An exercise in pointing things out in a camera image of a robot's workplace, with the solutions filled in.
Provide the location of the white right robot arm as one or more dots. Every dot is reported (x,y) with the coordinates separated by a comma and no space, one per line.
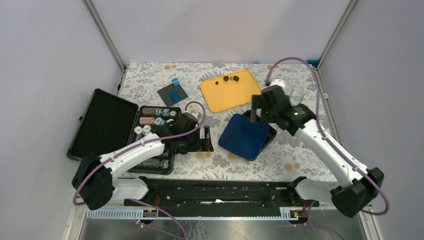
(356,184)

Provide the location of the blue tin lid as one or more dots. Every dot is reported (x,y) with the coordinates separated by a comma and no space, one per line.
(231,136)

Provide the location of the blue clamp at corner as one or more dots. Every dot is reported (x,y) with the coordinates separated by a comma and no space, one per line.
(313,62)

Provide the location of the black poker chip case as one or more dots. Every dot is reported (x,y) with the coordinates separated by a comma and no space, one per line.
(111,123)

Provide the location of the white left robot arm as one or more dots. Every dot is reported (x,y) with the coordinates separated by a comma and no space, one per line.
(97,181)

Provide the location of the yellow plastic tray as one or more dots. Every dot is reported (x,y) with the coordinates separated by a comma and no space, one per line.
(229,94)

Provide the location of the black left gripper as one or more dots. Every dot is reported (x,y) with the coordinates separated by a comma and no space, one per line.
(203,145)

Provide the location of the clear plastic tongs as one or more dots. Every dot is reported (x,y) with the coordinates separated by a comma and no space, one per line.
(296,96)

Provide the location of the grey building block plate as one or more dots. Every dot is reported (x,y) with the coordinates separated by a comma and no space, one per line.
(172,94)

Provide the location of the blue building brick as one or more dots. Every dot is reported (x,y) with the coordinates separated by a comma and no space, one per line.
(175,82)

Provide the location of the pile of dark chocolates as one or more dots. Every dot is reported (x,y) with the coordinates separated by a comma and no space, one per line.
(231,78)

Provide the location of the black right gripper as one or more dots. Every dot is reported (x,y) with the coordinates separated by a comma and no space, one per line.
(258,103)

